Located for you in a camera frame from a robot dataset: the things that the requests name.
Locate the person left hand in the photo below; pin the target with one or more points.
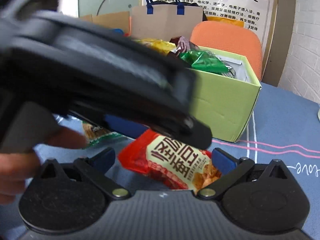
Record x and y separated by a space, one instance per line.
16 168

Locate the brown paper bag blue handles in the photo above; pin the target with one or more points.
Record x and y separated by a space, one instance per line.
164 21

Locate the green candy packet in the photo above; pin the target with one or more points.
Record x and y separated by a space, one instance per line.
205 61

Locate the dark red chocolate snack packet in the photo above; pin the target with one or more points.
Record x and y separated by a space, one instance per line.
181 46

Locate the open cardboard box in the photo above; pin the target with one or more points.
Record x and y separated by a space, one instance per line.
116 20

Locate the green cardboard snack box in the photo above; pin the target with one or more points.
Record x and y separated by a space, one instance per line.
225 102

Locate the blue chair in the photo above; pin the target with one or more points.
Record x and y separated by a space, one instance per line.
119 31

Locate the red white bean snack packet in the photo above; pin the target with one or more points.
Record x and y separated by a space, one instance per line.
175 164

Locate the yellow cracker packet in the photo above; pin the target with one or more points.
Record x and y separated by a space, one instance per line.
162 47

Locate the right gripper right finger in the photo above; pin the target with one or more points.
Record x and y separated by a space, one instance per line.
233 172

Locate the green trimmed cookie packet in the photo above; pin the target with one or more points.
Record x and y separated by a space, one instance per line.
96 134

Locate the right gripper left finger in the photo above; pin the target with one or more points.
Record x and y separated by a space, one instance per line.
92 170

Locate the orange chair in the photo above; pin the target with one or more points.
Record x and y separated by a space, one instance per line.
230 38

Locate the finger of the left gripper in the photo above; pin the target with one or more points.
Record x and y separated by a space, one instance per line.
125 127

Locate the yellow bag behind chair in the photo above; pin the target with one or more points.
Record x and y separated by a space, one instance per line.
226 20

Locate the blue striped tablecloth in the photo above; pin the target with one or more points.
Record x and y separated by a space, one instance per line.
283 126

